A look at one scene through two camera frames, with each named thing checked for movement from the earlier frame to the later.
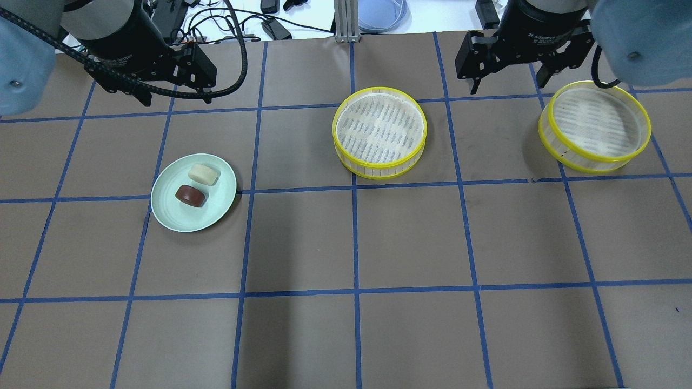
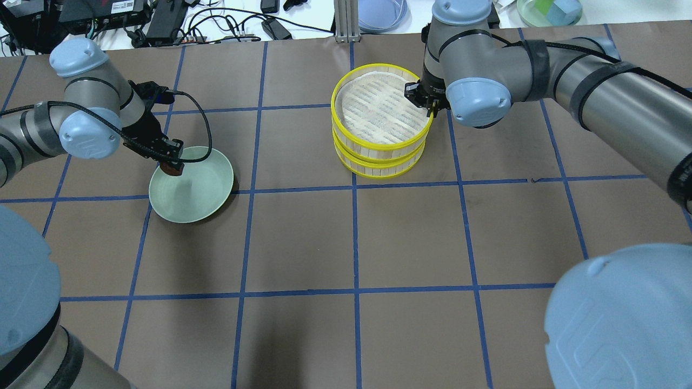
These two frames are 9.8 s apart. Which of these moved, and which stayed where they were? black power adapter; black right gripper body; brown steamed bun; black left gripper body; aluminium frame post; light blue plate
Moved: black right gripper body; black left gripper body; brown steamed bun
Stayed: aluminium frame post; black power adapter; light blue plate
